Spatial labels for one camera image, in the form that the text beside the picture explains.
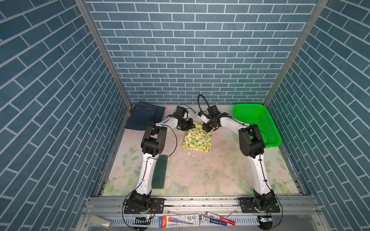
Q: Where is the yellow floral skirt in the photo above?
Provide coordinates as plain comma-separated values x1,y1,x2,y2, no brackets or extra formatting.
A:
182,122,213,153

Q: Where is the green plastic basket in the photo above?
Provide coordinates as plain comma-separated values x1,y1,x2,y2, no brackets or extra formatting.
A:
233,104,282,148

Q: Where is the dark blue denim skirt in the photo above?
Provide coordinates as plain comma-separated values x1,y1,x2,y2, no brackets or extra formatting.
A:
125,102,165,131

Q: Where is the dark green rectangular board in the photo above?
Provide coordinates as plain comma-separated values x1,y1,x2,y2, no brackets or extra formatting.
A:
152,155,168,189

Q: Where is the red plaid skirt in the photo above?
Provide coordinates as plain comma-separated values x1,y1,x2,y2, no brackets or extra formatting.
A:
127,107,134,118

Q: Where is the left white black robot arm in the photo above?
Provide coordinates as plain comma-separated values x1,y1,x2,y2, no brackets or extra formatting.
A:
127,115,195,213

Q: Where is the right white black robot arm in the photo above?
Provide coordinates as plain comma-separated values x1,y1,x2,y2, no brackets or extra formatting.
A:
198,112,277,212

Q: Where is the blue marker pen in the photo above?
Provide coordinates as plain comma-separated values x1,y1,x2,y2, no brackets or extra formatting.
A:
200,216,227,226

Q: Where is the marker package box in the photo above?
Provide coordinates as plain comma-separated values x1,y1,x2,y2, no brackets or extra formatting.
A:
158,214,200,229

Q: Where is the grey white small device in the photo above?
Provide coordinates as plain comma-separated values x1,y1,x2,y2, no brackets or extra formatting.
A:
90,216,113,229

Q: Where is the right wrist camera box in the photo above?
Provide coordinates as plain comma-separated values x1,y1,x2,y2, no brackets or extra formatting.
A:
198,105,221,123

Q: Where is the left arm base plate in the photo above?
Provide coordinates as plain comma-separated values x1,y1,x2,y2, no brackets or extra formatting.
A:
123,198,165,214

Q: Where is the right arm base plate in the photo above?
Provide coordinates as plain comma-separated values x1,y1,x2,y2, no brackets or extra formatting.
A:
237,197,280,213

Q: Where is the aluminium front rail frame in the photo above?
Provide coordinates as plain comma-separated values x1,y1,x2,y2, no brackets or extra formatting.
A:
76,194,329,231

